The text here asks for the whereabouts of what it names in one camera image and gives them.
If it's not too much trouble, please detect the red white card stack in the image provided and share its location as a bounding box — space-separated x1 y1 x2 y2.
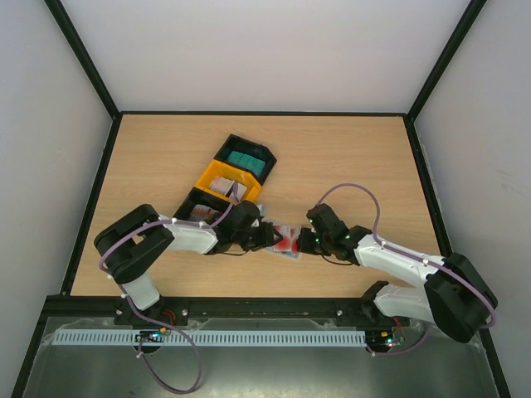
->
188 204 223 221

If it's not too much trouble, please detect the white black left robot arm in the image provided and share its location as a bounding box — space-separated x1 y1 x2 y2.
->
94 201 283 312

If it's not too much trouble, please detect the white pink card stack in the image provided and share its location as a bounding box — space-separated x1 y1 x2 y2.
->
208 177 247 201

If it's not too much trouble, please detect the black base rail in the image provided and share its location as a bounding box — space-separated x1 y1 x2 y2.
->
40 295 410 329

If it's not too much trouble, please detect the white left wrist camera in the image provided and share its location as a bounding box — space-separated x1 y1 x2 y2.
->
256 204 266 217

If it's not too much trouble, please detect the yellow bin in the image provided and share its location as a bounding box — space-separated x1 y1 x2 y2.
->
194 160 262 202

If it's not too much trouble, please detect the black enclosure frame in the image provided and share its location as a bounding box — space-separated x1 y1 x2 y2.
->
8 0 512 398

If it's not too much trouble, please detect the grey slotted cable duct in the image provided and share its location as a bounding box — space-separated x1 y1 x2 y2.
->
51 329 366 347

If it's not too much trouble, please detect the black bin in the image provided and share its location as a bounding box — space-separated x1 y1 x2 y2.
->
214 134 277 185
173 187 236 226

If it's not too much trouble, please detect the beige card holder wallet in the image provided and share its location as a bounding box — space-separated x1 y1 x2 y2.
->
261 219 304 263

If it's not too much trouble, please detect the green card stack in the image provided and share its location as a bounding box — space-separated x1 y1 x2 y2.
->
227 151 266 177

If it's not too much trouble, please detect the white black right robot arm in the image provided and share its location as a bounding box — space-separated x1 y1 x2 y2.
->
297 226 498 343

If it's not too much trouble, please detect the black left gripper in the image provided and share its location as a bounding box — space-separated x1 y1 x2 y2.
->
233 222 283 252

